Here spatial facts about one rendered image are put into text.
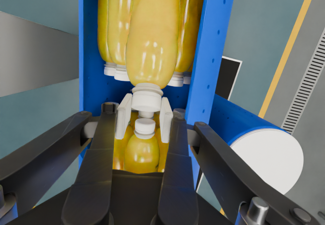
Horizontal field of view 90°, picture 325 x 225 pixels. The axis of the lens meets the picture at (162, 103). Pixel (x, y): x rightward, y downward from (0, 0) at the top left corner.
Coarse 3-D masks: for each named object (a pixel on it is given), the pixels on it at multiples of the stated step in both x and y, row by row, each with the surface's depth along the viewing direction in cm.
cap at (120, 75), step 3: (117, 72) 32; (120, 72) 32; (123, 72) 32; (126, 72) 32; (117, 75) 32; (120, 75) 32; (123, 75) 32; (126, 75) 32; (117, 78) 32; (120, 78) 32; (123, 78) 32; (126, 78) 32
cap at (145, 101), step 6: (138, 96) 20; (144, 96) 19; (150, 96) 20; (156, 96) 20; (132, 102) 20; (138, 102) 19; (144, 102) 19; (150, 102) 19; (156, 102) 20; (138, 108) 21; (144, 108) 21; (150, 108) 21; (156, 108) 20
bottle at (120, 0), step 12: (108, 0) 29; (120, 0) 27; (132, 0) 27; (108, 12) 29; (120, 12) 27; (108, 24) 29; (120, 24) 28; (108, 36) 30; (120, 36) 28; (108, 48) 31; (120, 48) 29; (120, 60) 30
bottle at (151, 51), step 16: (144, 0) 21; (160, 0) 21; (176, 0) 23; (144, 16) 20; (160, 16) 20; (176, 16) 22; (144, 32) 20; (160, 32) 20; (176, 32) 22; (128, 48) 21; (144, 48) 19; (160, 48) 19; (176, 48) 22; (128, 64) 20; (144, 64) 19; (160, 64) 20; (144, 80) 20; (160, 80) 20
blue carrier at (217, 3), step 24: (96, 0) 35; (216, 0) 23; (96, 24) 36; (216, 24) 24; (96, 48) 38; (216, 48) 26; (96, 72) 39; (192, 72) 24; (216, 72) 28; (96, 96) 41; (120, 96) 48; (168, 96) 50; (192, 96) 25; (192, 120) 27; (192, 168) 31
